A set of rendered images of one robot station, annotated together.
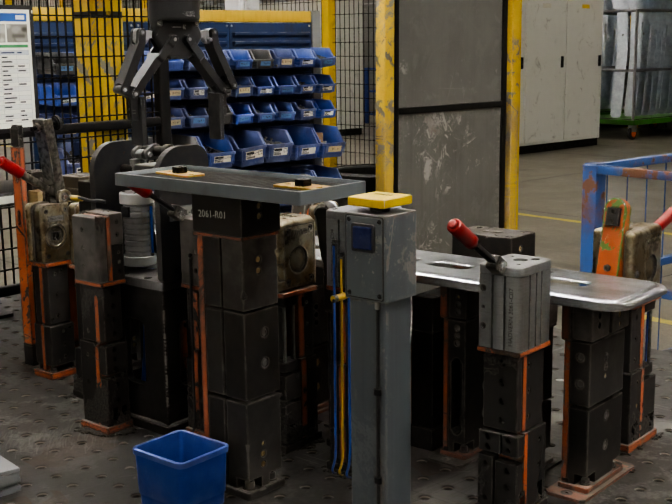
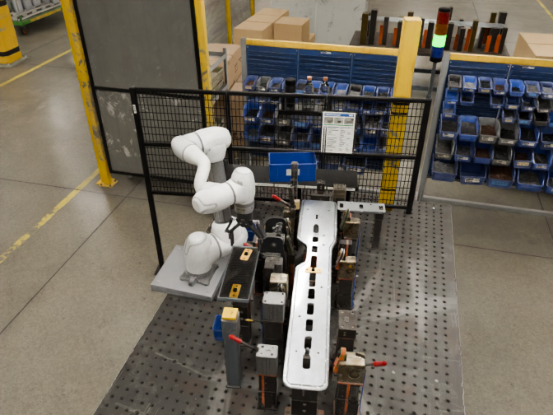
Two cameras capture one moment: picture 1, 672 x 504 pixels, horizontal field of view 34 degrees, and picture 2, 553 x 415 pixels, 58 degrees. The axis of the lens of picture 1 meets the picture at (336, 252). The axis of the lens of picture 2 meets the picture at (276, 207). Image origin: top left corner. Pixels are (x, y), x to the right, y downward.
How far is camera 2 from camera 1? 209 cm
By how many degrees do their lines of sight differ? 56
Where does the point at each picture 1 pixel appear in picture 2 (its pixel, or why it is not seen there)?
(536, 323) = (267, 370)
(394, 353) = (229, 349)
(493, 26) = not seen: outside the picture
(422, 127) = not seen: outside the picture
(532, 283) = (262, 361)
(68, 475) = (225, 304)
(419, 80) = not seen: outside the picture
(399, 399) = (232, 359)
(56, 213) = (289, 215)
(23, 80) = (348, 137)
